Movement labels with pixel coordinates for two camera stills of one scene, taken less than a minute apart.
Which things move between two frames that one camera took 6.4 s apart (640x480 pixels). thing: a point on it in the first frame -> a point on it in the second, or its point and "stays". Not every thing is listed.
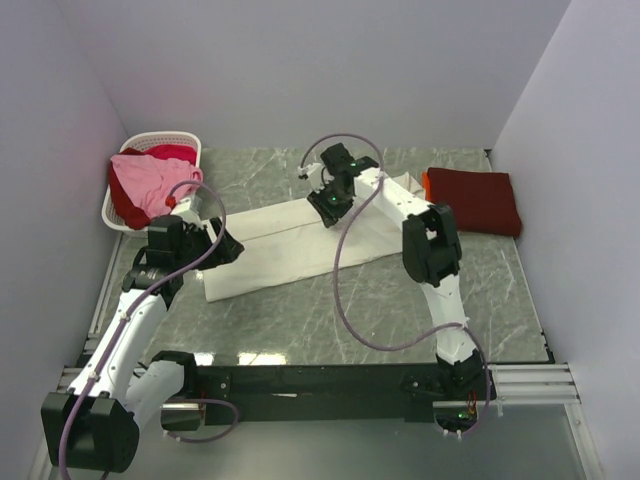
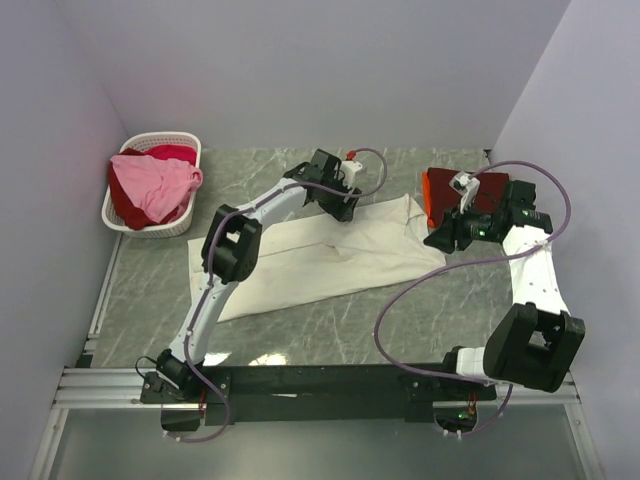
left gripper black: (227, 251) -> (342, 211)
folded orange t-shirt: (426, 185) stays
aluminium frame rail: (526, 383) stays
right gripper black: (328, 213) -> (453, 230)
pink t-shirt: (150, 179) stays
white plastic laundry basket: (110, 212) stays
